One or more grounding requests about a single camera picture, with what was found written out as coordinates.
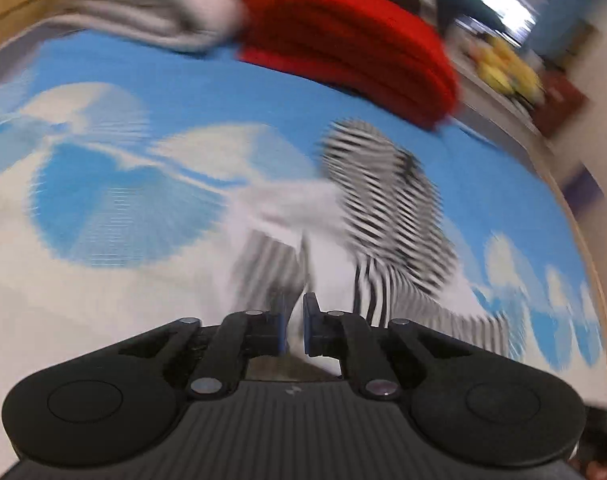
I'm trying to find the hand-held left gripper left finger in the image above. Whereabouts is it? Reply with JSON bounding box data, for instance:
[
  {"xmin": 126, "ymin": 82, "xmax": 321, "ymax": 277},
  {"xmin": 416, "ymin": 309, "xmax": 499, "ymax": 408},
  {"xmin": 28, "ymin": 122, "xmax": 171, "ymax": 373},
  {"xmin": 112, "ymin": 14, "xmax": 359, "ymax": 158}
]
[{"xmin": 116, "ymin": 292, "xmax": 287, "ymax": 401}]

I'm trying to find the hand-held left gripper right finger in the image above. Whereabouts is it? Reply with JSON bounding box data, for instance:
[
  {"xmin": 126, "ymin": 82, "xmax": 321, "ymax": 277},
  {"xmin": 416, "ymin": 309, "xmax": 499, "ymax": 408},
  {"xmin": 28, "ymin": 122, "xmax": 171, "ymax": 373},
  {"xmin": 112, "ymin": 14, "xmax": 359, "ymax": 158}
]
[{"xmin": 302, "ymin": 292, "xmax": 485, "ymax": 401}]

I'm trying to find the white black-striped small garment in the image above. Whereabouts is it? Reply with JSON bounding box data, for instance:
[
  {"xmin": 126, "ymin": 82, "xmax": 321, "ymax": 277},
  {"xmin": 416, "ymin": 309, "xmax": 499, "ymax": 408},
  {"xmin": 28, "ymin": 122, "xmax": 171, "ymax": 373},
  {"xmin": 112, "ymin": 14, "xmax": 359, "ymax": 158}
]
[{"xmin": 227, "ymin": 117, "xmax": 515, "ymax": 361}]

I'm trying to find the blue and white patterned blanket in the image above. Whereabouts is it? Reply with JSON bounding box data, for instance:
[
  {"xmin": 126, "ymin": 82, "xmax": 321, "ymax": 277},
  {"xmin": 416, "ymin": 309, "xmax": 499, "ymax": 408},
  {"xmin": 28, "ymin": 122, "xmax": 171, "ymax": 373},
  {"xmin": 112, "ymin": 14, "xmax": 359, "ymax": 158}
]
[{"xmin": 0, "ymin": 29, "xmax": 607, "ymax": 480}]

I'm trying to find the folded red cloth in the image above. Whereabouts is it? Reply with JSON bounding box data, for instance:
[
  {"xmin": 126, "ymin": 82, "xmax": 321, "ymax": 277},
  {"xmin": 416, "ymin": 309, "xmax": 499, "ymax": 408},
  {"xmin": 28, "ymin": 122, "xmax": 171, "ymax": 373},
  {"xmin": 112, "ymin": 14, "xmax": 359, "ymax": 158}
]
[{"xmin": 236, "ymin": 0, "xmax": 462, "ymax": 134}]

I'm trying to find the yellow plush toy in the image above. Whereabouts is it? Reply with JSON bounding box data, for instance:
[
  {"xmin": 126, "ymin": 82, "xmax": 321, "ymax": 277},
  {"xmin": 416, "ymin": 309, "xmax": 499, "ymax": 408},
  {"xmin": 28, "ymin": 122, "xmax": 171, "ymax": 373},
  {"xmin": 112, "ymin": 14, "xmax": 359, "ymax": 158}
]
[{"xmin": 469, "ymin": 35, "xmax": 543, "ymax": 100}]

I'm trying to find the dark red box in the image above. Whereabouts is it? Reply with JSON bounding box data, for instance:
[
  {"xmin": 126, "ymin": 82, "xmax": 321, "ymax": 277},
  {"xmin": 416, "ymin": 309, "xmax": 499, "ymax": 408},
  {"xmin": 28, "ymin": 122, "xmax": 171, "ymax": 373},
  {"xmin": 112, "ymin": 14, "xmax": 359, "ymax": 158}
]
[{"xmin": 532, "ymin": 71, "xmax": 590, "ymax": 137}]

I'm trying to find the folded beige fleece cloth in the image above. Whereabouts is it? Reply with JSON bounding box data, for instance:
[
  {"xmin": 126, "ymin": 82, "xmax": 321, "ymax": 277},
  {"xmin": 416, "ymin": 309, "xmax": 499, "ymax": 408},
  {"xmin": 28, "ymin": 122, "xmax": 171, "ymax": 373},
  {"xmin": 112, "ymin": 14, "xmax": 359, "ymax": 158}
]
[{"xmin": 43, "ymin": 0, "xmax": 265, "ymax": 54}]

